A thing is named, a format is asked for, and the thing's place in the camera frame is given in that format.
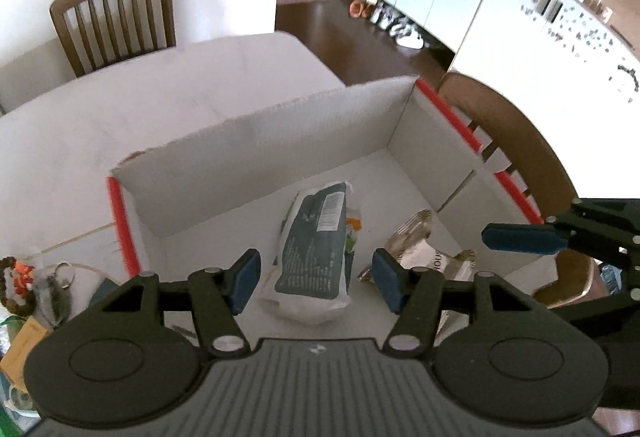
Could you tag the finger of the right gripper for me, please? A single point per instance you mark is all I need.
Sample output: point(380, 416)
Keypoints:
point(528, 239)

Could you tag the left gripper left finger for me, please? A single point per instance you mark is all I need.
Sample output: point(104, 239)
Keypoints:
point(219, 295)

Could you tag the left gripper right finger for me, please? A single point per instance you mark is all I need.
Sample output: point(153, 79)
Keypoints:
point(413, 295)

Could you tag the orange crochet fish keychain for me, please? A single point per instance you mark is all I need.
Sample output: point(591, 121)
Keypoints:
point(22, 277)

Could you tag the yellow small carton box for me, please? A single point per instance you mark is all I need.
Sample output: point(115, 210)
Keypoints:
point(14, 361)

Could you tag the silver foil snack bag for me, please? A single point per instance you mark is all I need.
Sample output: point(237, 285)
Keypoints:
point(412, 246)

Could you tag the red white cardboard box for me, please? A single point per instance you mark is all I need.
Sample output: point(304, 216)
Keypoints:
point(203, 199)

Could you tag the dark grey wipes packet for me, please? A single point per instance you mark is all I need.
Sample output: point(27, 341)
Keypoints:
point(310, 275)

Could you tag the brown wooden chair near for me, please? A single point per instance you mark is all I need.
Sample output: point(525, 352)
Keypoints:
point(544, 176)

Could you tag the brown wooden chair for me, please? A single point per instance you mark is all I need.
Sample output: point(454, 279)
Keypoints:
point(544, 176)
point(95, 34)

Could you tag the white tall cabinet unit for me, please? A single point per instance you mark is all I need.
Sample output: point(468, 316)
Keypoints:
point(530, 48)

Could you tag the brown wooden chair far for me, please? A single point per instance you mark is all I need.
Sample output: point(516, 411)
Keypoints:
point(95, 34)

